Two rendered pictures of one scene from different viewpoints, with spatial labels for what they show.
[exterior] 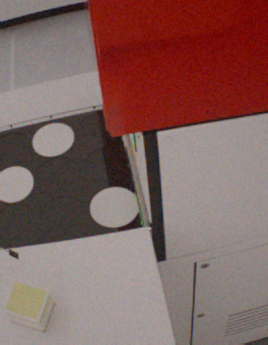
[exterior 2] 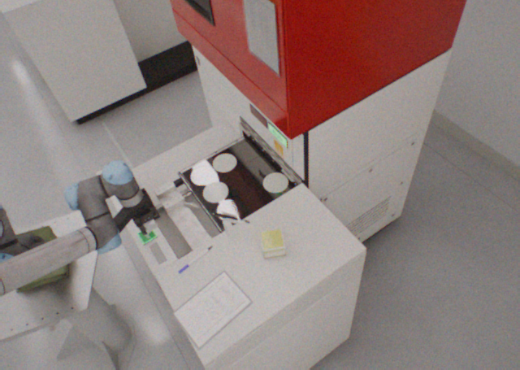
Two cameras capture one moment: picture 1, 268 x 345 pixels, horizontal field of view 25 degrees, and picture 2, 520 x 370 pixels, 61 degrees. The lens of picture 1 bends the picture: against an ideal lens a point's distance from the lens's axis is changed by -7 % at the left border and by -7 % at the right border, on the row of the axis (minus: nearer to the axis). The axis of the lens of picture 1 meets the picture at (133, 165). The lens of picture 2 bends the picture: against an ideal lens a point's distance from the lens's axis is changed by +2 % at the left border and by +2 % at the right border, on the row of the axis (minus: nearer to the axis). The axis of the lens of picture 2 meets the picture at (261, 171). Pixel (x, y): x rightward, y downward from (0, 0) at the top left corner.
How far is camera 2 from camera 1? 0.60 m
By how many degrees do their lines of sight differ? 15
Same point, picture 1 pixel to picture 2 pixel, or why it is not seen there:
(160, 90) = (311, 110)
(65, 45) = (148, 121)
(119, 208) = (278, 182)
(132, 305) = (318, 221)
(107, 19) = (293, 77)
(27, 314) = (277, 245)
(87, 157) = (248, 165)
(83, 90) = (218, 136)
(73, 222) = (260, 197)
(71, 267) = (278, 215)
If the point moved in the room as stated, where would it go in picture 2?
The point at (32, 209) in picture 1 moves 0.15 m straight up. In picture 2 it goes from (234, 199) to (228, 176)
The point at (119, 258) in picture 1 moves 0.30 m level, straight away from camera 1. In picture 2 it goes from (298, 202) to (253, 153)
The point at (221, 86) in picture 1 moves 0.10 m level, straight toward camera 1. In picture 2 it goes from (335, 98) to (348, 119)
